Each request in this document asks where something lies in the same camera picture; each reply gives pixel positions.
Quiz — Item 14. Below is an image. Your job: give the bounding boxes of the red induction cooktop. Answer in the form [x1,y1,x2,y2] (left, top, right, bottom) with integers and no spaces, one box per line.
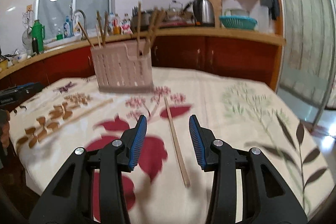
[159,20,195,28]

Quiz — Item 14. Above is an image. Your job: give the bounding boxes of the teal plastic colander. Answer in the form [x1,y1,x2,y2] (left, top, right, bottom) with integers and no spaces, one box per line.
[219,15,257,31]

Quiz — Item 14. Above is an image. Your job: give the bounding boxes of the hanging wire strainer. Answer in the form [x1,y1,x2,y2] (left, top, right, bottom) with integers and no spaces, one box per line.
[22,7,33,53]

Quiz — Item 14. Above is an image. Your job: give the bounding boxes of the floral white tablecloth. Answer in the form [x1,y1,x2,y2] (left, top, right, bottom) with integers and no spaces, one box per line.
[10,69,335,223]

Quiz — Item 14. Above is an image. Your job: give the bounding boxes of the chrome sink faucet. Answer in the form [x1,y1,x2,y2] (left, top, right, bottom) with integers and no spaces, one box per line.
[72,9,87,40]

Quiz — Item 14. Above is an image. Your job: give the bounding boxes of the red kitchen cabinets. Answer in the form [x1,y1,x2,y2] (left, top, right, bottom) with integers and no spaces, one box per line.
[1,36,282,90]

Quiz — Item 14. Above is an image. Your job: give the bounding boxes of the wooden cutting board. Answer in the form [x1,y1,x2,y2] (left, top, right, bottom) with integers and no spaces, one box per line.
[209,0,222,28]

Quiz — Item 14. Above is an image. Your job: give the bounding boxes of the white blue patterned bowl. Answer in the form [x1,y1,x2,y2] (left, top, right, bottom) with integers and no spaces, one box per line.
[13,52,28,63]

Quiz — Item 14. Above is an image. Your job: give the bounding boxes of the pink perforated utensil holder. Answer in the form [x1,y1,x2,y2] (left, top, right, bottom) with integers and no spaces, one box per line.
[91,39,154,94]

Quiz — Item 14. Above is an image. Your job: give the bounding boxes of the red white snack bag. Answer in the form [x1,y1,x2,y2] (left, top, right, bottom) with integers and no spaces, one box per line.
[121,19,133,35]

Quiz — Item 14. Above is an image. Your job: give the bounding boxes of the knife block with knives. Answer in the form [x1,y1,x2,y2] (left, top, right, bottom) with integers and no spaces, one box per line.
[132,6,138,18]

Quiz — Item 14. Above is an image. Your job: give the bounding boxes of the black rice cooker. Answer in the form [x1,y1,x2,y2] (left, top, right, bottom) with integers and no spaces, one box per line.
[131,10,153,33]

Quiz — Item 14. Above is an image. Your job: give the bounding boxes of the stainless electric kettle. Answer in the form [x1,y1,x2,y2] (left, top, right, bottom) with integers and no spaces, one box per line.
[183,0,215,27]

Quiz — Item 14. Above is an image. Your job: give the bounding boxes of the white plastic jug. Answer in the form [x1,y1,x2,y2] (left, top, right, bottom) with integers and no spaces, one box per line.
[224,8,249,17]

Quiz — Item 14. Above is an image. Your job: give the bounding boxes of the glass sliding door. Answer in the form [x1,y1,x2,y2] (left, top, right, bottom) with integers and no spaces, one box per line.
[280,0,335,125]

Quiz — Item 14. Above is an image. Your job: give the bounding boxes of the white spray cleaner bottle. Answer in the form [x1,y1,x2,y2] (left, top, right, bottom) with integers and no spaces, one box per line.
[72,13,81,36]

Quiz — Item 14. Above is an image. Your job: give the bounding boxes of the green thermos flask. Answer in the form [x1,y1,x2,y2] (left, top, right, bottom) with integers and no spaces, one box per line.
[32,19,45,53]

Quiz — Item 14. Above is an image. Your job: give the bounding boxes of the blue dish soap bottle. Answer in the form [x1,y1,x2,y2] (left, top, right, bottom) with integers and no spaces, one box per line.
[63,16,72,38]

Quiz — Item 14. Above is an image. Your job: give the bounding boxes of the cooking oil bottle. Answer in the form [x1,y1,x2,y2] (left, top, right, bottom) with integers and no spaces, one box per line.
[112,14,121,35]

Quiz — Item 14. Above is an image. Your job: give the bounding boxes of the wooden chopstick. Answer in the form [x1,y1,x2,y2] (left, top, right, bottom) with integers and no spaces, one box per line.
[148,9,166,54]
[78,22,95,48]
[96,24,101,48]
[101,11,109,47]
[63,98,114,123]
[136,1,141,58]
[164,97,191,188]
[96,10,102,48]
[142,7,158,56]

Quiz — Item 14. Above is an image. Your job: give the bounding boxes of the black slim flask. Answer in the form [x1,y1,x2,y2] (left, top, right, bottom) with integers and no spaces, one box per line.
[32,38,39,55]

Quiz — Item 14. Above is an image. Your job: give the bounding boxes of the person's left hand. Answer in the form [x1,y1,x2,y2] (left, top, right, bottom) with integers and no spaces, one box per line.
[0,110,10,148]

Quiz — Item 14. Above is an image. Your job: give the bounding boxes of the small green soap bottle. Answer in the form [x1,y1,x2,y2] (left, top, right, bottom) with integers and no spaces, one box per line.
[56,28,63,40]

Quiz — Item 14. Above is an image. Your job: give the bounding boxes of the steel wok with lid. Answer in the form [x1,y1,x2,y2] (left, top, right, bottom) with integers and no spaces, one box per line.
[165,0,194,22]

